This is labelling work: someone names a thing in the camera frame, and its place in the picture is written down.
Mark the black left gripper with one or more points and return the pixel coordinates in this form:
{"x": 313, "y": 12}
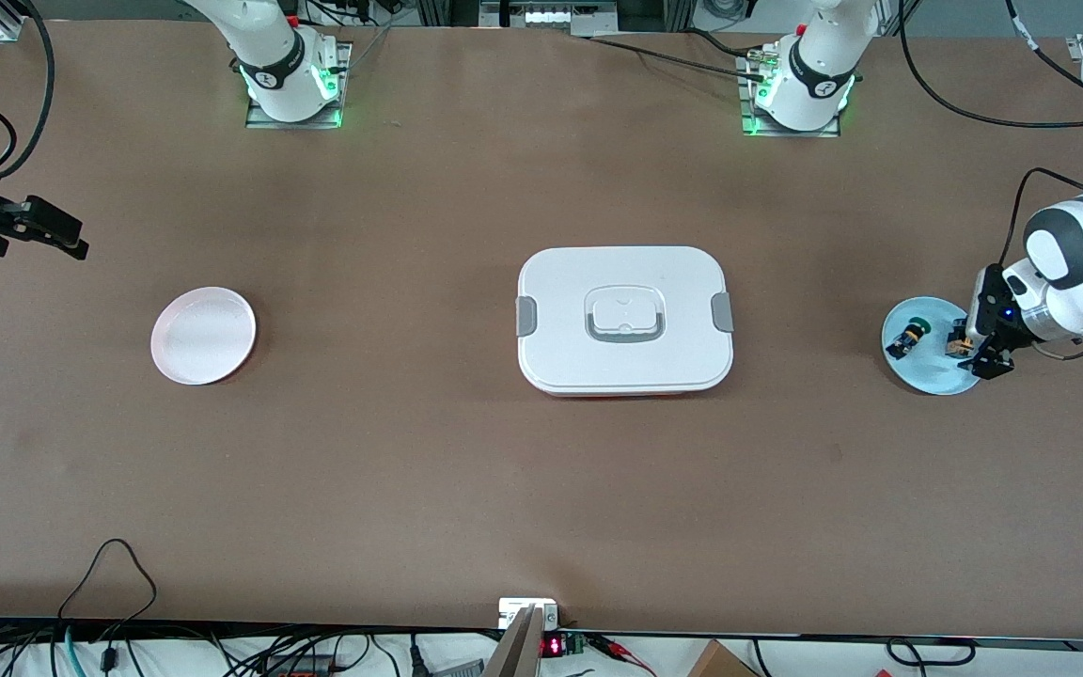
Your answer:
{"x": 990, "y": 303}

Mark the orange push-button switch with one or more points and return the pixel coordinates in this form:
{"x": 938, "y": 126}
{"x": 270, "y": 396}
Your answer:
{"x": 955, "y": 346}

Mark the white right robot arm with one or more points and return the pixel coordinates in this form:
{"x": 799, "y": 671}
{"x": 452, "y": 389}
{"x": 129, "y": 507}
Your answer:
{"x": 283, "y": 66}

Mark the light blue round plate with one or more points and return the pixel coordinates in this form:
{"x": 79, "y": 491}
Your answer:
{"x": 932, "y": 374}

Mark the pink round plate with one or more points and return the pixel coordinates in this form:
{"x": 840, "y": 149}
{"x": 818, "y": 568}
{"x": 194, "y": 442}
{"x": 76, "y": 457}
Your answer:
{"x": 203, "y": 336}

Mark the white lidded lunch box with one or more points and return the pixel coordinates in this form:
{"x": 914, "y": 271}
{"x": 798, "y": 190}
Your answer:
{"x": 624, "y": 357}

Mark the brown cardboard box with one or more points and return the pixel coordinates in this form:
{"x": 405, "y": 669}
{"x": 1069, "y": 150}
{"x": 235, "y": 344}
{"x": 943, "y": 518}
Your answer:
{"x": 720, "y": 663}

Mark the red alligator clip leads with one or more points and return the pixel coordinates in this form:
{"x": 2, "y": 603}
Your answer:
{"x": 621, "y": 651}

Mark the red digit display module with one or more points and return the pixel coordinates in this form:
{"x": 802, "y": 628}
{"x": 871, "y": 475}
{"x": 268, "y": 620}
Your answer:
{"x": 553, "y": 647}

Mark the green push-button switch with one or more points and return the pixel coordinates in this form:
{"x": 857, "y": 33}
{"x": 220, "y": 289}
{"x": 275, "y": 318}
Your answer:
{"x": 906, "y": 338}

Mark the short aluminium frame rail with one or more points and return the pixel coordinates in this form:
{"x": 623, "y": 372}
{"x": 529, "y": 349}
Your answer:
{"x": 7, "y": 23}

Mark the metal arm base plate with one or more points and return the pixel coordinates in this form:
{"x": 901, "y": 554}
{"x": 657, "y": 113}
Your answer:
{"x": 264, "y": 120}
{"x": 750, "y": 127}

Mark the perforated aluminium frame rail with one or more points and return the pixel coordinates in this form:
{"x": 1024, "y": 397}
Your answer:
{"x": 1079, "y": 45}

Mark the white mount bracket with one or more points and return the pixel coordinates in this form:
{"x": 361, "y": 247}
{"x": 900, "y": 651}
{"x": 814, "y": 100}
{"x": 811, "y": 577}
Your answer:
{"x": 513, "y": 609}

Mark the aluminium camera mount profile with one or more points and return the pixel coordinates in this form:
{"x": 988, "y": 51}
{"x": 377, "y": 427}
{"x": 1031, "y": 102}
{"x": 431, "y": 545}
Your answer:
{"x": 515, "y": 649}

